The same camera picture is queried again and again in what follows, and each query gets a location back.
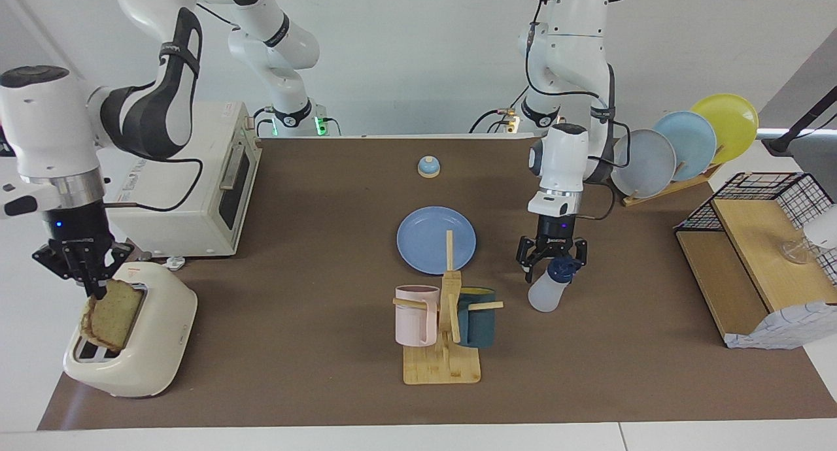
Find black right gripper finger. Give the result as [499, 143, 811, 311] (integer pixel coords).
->
[32, 242, 96, 300]
[94, 244, 135, 300]

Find translucent seasoning bottle blue cap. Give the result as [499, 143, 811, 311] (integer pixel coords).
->
[528, 256, 579, 313]

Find toasted bread slice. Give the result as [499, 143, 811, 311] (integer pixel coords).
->
[80, 278, 146, 352]

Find wooden plate rack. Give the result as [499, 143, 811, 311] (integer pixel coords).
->
[600, 162, 723, 208]

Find blue round plate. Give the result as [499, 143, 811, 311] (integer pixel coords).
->
[396, 207, 477, 275]

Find pale grey plate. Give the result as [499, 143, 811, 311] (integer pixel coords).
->
[610, 129, 677, 199]

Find light blue plate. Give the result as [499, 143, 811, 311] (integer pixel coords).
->
[654, 111, 718, 182]

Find yellow plate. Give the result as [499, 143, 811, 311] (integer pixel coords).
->
[691, 93, 759, 165]

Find dark teal mug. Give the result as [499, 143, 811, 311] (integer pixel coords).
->
[456, 288, 498, 348]

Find cream two-slot toaster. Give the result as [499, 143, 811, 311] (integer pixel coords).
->
[63, 263, 198, 398]

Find white toaster oven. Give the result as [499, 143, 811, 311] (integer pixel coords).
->
[105, 101, 262, 259]

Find pink ribbed mug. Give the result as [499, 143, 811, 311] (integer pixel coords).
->
[394, 285, 441, 348]

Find wooden mug tree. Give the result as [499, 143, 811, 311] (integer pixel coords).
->
[392, 230, 505, 386]

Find wooden two-level shelf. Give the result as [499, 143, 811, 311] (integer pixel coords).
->
[675, 198, 837, 347]

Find brown table mat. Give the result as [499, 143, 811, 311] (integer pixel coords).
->
[37, 137, 837, 431]

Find clear glass cup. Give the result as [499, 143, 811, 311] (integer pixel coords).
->
[781, 237, 819, 266]

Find white patterned cloth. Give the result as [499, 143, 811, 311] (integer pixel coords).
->
[725, 301, 837, 350]

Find white rounded object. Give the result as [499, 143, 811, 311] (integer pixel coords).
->
[803, 205, 837, 250]

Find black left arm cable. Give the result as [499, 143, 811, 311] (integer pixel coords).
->
[531, 0, 630, 220]

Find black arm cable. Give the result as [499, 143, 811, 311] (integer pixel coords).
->
[531, 0, 630, 220]
[105, 156, 205, 214]

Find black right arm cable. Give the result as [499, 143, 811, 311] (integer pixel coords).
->
[105, 156, 205, 214]

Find black left base cables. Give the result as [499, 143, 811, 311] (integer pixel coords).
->
[468, 78, 532, 135]

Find black base cables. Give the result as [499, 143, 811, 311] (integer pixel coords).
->
[468, 78, 532, 135]
[252, 105, 275, 138]

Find black right base cables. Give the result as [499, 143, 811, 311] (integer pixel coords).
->
[252, 105, 275, 138]

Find black camera stand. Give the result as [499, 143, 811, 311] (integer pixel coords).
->
[762, 85, 837, 156]

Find black wire basket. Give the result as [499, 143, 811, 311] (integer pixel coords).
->
[674, 172, 837, 288]

